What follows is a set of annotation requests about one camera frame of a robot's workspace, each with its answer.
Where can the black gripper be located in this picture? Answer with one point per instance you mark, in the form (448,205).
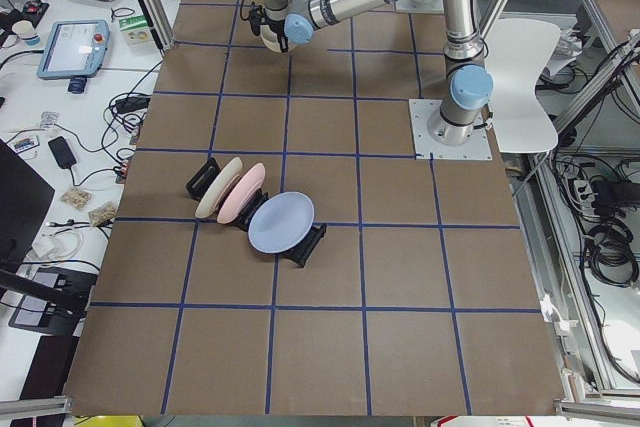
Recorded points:
(273,26)

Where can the white ceramic bowl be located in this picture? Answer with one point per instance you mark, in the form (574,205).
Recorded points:
(289,46)

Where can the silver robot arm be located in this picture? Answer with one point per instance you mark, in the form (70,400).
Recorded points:
(285,24)

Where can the green white box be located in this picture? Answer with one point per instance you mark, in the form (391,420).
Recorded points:
(135,30)

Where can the pink plate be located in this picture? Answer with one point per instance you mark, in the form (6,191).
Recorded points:
(241,194)

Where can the beige plate in rack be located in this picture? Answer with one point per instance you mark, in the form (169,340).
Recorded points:
(220,186)

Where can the black dish rack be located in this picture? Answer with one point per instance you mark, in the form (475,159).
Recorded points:
(199,183)

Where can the lavender plate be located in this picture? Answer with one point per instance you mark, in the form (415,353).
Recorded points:
(281,222)

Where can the blue teach pendant near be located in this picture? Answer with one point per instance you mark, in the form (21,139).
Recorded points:
(74,49)

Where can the white chair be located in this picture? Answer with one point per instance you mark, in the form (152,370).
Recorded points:
(519,50)

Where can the black monitor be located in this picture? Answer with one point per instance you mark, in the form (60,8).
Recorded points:
(25,201)

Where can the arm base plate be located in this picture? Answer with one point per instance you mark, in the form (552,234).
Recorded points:
(435,139)
(431,7)

